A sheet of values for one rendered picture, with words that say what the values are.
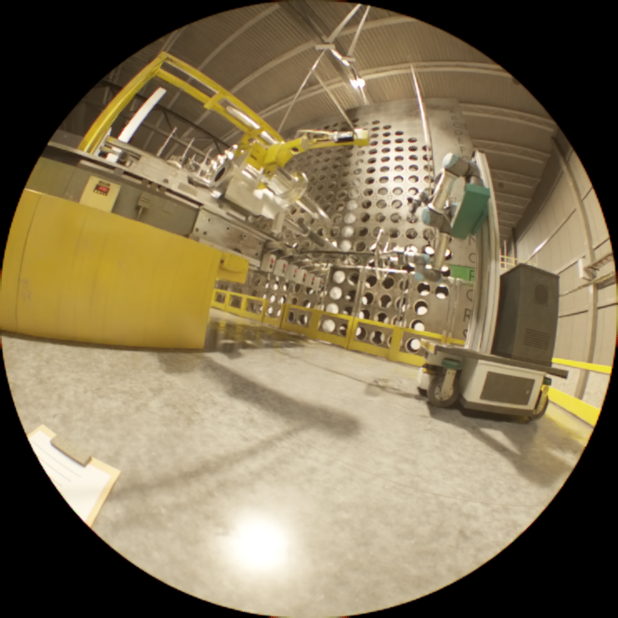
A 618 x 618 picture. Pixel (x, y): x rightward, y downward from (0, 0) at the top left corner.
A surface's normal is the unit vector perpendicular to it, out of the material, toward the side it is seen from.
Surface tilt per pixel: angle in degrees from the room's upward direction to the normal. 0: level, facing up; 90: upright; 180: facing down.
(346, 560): 0
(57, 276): 90
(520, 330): 90
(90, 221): 90
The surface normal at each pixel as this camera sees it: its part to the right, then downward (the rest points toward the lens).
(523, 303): -0.41, -0.10
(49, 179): 0.81, 0.17
